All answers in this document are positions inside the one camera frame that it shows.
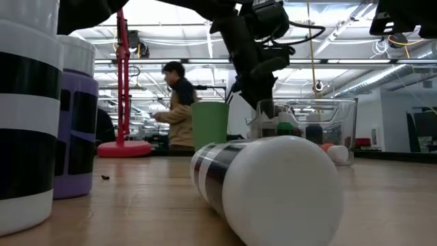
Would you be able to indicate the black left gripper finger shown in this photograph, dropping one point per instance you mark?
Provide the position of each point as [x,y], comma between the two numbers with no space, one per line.
[263,95]

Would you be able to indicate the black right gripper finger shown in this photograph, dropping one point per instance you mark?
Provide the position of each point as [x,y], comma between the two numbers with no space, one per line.
[392,18]

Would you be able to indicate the large white paint bottle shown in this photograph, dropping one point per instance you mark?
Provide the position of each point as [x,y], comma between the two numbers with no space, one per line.
[264,124]

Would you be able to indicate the small dark green paint bottle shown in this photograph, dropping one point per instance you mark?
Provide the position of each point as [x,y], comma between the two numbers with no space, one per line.
[285,130]

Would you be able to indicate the small dark blue paint bottle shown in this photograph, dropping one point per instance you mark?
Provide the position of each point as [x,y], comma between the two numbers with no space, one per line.
[314,135]

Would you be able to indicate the clear plastic bin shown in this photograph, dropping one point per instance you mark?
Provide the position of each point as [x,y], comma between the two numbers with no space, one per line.
[345,130]

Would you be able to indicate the small orange paint bottle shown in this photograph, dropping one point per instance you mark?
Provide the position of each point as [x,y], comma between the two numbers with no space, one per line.
[338,154]

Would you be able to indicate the small purple paint bottle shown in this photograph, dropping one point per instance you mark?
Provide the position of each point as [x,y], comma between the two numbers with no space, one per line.
[76,85]

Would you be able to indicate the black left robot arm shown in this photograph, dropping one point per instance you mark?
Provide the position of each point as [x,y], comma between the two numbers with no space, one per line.
[85,13]

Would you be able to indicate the black ceiling-mounted device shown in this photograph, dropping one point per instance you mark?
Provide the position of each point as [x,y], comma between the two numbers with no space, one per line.
[134,38]
[397,41]

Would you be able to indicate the green plastic cup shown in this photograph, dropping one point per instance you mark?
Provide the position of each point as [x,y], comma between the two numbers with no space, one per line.
[210,123]

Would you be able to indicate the person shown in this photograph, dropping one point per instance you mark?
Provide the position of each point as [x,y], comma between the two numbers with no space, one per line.
[105,128]
[181,116]

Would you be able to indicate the red seat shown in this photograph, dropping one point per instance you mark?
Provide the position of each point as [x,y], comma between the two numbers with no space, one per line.
[363,142]

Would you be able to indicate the black background monitor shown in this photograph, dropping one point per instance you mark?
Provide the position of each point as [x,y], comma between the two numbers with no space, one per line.
[425,130]

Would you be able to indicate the red desk lamp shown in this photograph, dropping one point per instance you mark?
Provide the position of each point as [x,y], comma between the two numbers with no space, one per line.
[124,149]

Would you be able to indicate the silver ventilation duct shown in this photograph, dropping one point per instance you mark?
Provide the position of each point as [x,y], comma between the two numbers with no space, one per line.
[375,80]

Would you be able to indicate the black aluminium table frame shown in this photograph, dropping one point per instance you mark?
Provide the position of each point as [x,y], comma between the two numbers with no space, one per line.
[392,157]

